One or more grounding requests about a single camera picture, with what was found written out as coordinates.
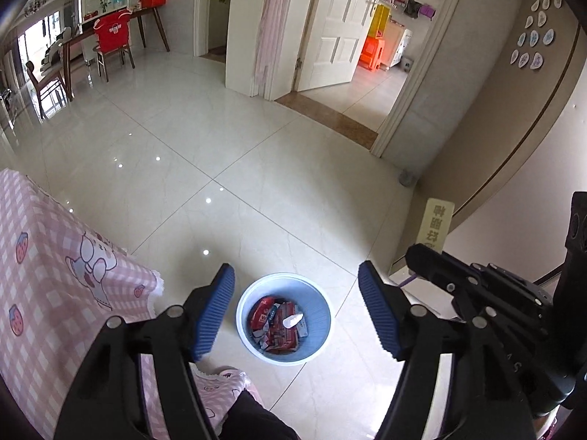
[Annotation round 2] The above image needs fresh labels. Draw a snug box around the bare wooden chair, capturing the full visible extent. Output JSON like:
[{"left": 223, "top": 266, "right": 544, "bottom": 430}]
[{"left": 25, "top": 60, "right": 67, "bottom": 119}]

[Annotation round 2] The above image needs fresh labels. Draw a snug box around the blue plastic bin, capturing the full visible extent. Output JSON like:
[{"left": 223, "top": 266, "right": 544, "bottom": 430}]
[{"left": 236, "top": 272, "right": 333, "bottom": 366}]

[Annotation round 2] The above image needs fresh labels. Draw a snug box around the white cabinet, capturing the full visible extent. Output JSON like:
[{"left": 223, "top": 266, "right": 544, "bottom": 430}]
[{"left": 390, "top": 23, "right": 413, "bottom": 67}]

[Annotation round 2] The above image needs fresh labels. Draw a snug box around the orange plastic stool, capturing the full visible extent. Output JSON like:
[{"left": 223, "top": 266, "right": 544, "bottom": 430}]
[{"left": 360, "top": 37, "right": 386, "bottom": 72}]

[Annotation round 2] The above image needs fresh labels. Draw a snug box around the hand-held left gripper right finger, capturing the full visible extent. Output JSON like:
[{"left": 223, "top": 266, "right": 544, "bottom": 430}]
[{"left": 358, "top": 260, "right": 537, "bottom": 440}]

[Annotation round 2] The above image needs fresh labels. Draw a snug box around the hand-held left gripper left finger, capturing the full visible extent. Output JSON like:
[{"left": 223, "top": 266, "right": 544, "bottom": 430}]
[{"left": 54, "top": 263, "right": 236, "bottom": 440}]

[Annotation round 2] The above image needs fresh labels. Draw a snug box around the white panel door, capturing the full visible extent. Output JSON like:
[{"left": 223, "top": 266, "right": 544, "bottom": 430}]
[{"left": 296, "top": 0, "right": 395, "bottom": 92}]

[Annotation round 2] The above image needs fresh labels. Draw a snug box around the group of wall stickers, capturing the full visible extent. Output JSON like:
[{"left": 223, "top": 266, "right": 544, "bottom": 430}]
[{"left": 510, "top": 0, "right": 564, "bottom": 70}]

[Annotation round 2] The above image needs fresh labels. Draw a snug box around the beige printed card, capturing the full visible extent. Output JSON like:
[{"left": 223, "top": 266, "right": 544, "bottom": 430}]
[{"left": 415, "top": 198, "right": 455, "bottom": 255}]

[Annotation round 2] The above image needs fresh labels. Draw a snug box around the person's black trouser leg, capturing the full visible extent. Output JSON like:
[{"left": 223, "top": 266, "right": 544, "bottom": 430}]
[{"left": 220, "top": 389, "right": 299, "bottom": 440}]

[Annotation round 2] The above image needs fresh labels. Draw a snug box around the pink checked cartoon tablecloth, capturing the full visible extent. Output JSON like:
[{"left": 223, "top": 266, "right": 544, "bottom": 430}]
[{"left": 0, "top": 169, "right": 262, "bottom": 440}]

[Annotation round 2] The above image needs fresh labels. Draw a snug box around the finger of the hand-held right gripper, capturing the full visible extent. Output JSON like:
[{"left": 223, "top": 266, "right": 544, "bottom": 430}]
[{"left": 406, "top": 244, "right": 487, "bottom": 312}]

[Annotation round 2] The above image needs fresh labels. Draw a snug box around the red printed packet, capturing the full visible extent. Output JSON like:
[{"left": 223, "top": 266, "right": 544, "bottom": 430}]
[{"left": 250, "top": 297, "right": 277, "bottom": 331}]

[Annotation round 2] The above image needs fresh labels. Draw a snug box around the crumpled red packet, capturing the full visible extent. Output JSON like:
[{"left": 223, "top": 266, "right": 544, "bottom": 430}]
[{"left": 263, "top": 302, "right": 301, "bottom": 355}]

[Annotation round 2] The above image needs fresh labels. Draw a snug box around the long wooden table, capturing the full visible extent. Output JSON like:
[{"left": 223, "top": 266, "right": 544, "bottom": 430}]
[{"left": 61, "top": 7, "right": 170, "bottom": 102}]

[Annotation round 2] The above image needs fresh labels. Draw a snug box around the pink curtain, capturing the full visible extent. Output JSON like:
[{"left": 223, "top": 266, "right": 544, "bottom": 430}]
[{"left": 254, "top": 0, "right": 301, "bottom": 98}]

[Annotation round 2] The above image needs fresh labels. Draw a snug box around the wooden chair with red cover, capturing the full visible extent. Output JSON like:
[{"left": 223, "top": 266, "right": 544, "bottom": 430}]
[{"left": 93, "top": 11, "right": 136, "bottom": 83}]

